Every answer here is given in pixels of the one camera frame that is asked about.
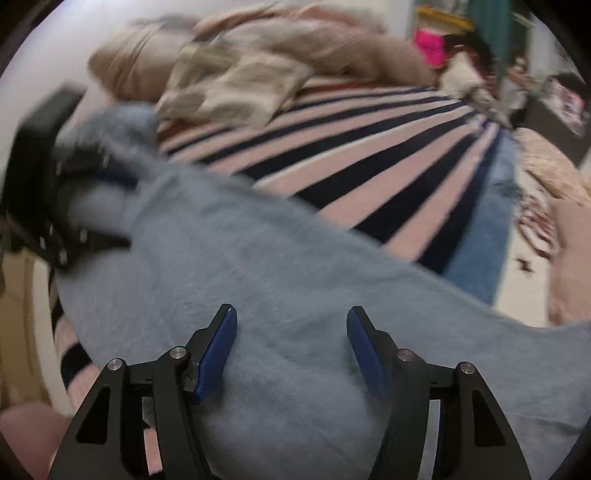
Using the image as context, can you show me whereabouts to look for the pink ribbed blanket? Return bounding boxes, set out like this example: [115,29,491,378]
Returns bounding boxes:
[547,198,591,328]

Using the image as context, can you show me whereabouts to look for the light blue pants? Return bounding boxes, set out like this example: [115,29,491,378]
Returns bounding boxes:
[51,102,591,480]

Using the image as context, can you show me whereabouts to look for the dark clothes pile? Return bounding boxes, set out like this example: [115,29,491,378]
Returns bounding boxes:
[445,34,495,70]

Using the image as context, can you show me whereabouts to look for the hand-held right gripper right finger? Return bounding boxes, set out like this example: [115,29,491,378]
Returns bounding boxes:
[346,305,532,480]

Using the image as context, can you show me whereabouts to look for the striped printed blanket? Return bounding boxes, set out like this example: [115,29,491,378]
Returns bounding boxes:
[48,76,555,480]

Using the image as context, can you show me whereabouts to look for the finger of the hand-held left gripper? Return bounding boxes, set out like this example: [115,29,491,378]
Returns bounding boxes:
[54,144,140,189]
[41,226,134,269]

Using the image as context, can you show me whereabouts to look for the teal curtain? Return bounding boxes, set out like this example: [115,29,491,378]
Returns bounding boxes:
[471,0,514,70]

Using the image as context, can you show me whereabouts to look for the white red padded jacket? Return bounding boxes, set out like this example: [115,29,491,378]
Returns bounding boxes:
[438,55,485,100]

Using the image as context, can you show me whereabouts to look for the person's pajama clothed body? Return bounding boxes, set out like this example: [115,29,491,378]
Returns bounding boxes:
[0,402,71,480]

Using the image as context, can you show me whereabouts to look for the pink shopping bag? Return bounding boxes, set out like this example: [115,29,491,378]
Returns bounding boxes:
[413,28,446,65]

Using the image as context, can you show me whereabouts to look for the grey patterned folded cloth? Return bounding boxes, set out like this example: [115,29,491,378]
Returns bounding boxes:
[157,39,315,127]

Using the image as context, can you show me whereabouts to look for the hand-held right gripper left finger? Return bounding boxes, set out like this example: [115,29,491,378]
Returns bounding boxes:
[48,303,238,480]

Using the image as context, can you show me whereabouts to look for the beige wooden furniture panel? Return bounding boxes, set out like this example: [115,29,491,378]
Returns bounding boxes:
[0,256,61,407]

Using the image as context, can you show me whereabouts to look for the yellow shelf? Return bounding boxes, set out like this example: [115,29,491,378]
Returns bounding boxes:
[416,4,476,28]

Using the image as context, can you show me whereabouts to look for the beige pink striped duvet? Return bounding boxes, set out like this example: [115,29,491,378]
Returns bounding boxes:
[88,4,437,104]

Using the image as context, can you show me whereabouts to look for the black cabinet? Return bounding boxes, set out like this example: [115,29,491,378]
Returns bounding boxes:
[526,76,591,162]

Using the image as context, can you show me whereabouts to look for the floral pillow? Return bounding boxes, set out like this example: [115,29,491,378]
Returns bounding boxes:
[515,127,591,204]

